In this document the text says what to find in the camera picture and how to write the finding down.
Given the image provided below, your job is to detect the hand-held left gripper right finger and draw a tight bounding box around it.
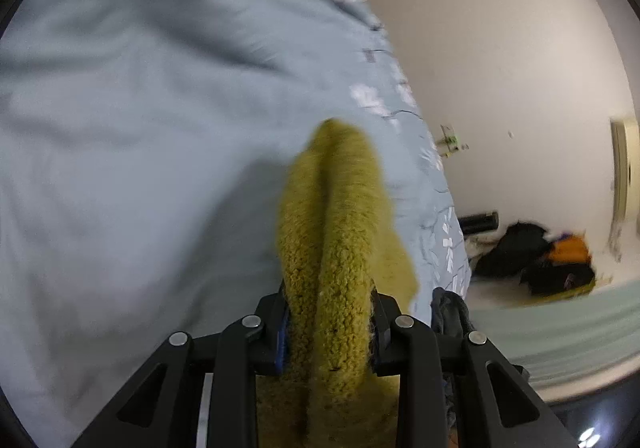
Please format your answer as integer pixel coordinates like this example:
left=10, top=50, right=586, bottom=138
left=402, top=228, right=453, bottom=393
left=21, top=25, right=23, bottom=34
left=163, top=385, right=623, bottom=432
left=369, top=291, right=581, bottom=448

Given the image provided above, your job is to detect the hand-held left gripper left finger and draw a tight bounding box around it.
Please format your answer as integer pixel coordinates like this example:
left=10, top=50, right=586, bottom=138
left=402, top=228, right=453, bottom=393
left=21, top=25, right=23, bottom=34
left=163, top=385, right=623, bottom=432
left=70, top=289, right=292, bottom=448

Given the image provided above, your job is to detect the mustard yellow knitted sweater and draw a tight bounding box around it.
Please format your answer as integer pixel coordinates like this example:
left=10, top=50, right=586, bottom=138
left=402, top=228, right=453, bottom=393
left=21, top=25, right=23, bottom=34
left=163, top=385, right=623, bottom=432
left=254, top=118, right=421, bottom=448

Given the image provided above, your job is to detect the black clothes pile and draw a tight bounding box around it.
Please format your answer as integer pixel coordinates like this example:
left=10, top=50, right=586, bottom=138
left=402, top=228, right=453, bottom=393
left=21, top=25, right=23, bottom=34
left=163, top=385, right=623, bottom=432
left=472, top=222, right=597, bottom=298

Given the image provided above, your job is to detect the grey dark cloth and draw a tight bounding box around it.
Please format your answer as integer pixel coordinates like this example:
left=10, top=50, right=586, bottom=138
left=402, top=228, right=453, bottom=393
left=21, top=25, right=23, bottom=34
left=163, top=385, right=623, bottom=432
left=430, top=287, right=476, bottom=429

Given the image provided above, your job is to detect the black cylinder bottle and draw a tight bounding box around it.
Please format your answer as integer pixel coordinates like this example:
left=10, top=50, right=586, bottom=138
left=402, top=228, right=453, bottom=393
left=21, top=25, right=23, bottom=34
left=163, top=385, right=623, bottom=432
left=459, top=211, right=500, bottom=235

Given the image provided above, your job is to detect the pale green mat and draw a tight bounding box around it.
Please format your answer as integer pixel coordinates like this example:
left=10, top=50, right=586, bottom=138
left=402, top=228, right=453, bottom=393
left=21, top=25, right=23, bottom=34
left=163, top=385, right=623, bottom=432
left=467, top=278, right=640, bottom=386

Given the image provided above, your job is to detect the orange cloth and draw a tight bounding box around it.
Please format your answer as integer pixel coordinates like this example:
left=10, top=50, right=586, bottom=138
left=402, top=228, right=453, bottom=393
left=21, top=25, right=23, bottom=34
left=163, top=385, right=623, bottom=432
left=544, top=234, right=592, bottom=265

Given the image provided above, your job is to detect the light blue leaf-print blanket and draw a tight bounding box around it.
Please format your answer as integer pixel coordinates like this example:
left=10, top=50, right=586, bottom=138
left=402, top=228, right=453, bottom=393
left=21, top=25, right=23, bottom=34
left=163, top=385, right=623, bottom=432
left=0, top=0, right=472, bottom=448

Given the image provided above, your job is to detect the cream air conditioner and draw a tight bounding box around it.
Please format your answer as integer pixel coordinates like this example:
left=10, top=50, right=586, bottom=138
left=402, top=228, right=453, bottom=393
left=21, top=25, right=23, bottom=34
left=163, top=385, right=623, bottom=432
left=610, top=117, right=640, bottom=221

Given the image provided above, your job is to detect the white wall socket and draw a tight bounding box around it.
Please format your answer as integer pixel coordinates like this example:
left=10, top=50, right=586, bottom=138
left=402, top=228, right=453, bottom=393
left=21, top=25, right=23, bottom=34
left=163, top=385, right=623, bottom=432
left=436, top=124, right=470, bottom=159

